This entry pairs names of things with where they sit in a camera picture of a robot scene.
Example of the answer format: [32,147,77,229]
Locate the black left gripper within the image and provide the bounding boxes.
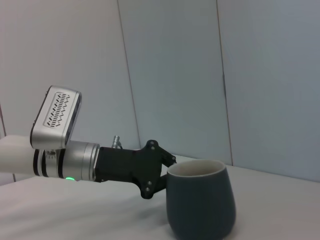
[94,139,177,200]

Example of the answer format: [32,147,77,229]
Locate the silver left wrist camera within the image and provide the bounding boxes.
[29,85,83,150]

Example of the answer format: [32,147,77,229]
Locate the grey ceramic cup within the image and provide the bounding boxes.
[166,160,237,240]

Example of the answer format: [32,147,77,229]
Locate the left gripper metal cable plug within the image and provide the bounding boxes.
[111,135,124,150]

